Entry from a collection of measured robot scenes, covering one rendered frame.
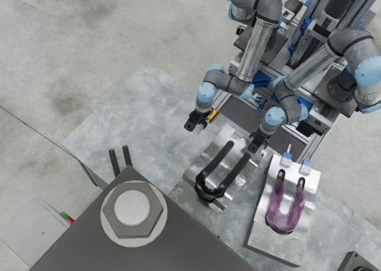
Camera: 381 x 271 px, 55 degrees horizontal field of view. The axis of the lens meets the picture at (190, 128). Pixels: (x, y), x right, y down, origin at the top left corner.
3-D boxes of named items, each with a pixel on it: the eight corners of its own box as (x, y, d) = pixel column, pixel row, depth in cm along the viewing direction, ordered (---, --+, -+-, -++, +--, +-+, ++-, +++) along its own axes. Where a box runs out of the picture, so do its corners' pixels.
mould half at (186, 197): (224, 130, 203) (228, 119, 191) (262, 159, 198) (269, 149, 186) (166, 199, 186) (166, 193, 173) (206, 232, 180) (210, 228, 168)
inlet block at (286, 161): (284, 144, 199) (287, 141, 194) (293, 148, 199) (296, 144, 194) (278, 166, 194) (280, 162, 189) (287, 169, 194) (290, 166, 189)
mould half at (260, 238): (270, 157, 199) (276, 150, 189) (317, 175, 196) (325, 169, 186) (242, 246, 179) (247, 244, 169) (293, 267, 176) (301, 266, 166)
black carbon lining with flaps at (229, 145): (228, 139, 194) (231, 132, 185) (253, 158, 190) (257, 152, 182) (187, 189, 181) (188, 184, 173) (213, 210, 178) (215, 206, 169)
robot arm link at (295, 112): (301, 93, 164) (279, 98, 162) (311, 114, 160) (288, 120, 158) (295, 101, 171) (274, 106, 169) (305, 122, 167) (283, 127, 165)
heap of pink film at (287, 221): (274, 176, 188) (278, 171, 181) (307, 189, 187) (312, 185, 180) (259, 223, 178) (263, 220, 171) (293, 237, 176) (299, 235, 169)
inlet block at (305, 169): (303, 152, 198) (307, 148, 193) (312, 155, 198) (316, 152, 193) (297, 173, 193) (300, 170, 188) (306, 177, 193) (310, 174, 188)
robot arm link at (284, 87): (347, 9, 134) (264, 84, 171) (361, 33, 130) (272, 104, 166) (366, 14, 140) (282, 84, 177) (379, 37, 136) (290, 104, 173)
